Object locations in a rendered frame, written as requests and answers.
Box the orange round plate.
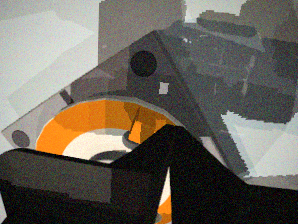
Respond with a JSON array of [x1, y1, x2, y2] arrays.
[[36, 95, 188, 224]]

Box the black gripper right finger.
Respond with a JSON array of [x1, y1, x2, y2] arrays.
[[169, 125, 298, 224]]

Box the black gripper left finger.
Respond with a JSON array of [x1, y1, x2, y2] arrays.
[[0, 124, 175, 224]]

